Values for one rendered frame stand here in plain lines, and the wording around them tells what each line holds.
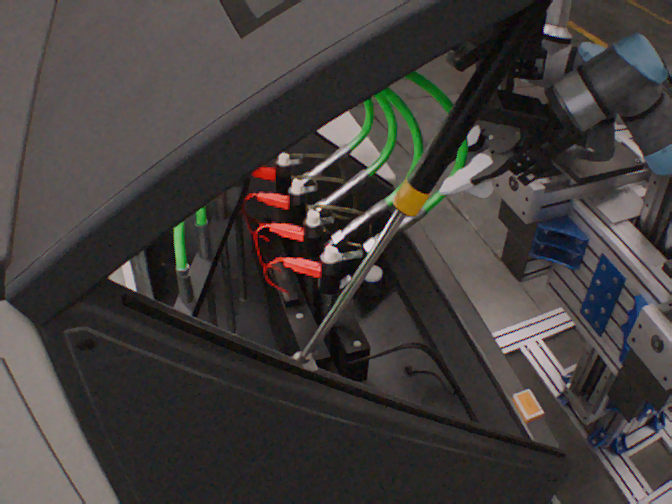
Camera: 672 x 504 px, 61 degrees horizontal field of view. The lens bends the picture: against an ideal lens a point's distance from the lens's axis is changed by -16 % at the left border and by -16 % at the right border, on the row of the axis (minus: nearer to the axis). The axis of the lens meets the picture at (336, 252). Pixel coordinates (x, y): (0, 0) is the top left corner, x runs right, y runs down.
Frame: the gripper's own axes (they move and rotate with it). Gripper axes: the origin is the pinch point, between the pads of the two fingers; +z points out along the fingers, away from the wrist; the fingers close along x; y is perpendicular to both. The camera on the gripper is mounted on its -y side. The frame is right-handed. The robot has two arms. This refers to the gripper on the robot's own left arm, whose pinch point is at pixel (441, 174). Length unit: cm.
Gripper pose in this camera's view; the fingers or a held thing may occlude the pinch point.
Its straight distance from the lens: 89.2
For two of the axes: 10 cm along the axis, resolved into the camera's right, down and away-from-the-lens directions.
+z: -7.3, 4.6, 5.1
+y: 6.8, 3.8, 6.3
